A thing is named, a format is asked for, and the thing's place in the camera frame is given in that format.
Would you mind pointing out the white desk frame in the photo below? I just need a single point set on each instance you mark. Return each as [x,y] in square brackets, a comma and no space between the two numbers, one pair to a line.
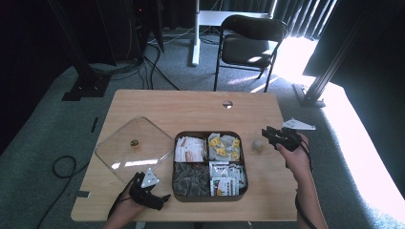
[196,38]

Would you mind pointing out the pile of red-green printed packets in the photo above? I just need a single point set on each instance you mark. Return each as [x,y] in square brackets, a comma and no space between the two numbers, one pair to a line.
[226,179]

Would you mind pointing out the grey round tea bag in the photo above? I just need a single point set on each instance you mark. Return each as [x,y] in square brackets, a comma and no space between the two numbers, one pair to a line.
[258,146]

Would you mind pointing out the person's right hand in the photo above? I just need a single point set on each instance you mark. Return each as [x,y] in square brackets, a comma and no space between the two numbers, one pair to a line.
[296,160]

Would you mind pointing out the pile of dark tea packets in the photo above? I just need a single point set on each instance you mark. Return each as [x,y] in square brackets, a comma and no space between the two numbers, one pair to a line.
[191,179]

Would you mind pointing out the dark equipment rack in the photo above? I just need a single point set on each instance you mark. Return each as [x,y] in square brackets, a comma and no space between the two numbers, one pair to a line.
[133,28]

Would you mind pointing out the dark curtain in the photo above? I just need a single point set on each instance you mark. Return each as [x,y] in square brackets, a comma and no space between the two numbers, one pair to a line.
[369,63]

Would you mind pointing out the pile of white tea packets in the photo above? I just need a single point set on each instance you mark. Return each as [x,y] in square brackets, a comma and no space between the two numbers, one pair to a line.
[190,149]

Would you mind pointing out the black metal stand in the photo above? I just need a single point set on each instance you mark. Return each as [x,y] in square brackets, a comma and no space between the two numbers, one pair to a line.
[313,92]
[86,81]

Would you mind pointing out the person's left hand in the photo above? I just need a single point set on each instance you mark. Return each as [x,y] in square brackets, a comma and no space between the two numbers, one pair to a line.
[127,206]

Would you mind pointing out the clear glass cup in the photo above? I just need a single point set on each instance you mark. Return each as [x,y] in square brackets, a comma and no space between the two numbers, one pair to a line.
[266,136]

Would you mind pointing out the pile of yellow-tagged tea bags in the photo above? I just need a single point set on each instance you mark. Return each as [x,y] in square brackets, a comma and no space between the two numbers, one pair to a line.
[224,147]

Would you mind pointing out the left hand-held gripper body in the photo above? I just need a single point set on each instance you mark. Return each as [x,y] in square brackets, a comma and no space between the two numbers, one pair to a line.
[146,192]

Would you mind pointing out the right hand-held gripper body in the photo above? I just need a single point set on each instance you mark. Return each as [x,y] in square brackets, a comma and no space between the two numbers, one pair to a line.
[291,136]

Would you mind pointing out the black folding chair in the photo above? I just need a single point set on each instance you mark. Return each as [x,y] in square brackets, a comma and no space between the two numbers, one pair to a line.
[248,47]

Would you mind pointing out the black tape strip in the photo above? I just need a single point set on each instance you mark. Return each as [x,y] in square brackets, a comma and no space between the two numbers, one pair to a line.
[94,124]

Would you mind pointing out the clear lid with gold knob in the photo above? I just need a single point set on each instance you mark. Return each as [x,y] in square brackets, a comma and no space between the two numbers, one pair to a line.
[135,149]

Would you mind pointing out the dark square compartment box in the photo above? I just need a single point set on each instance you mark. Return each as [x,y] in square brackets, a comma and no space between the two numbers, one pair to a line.
[210,197]

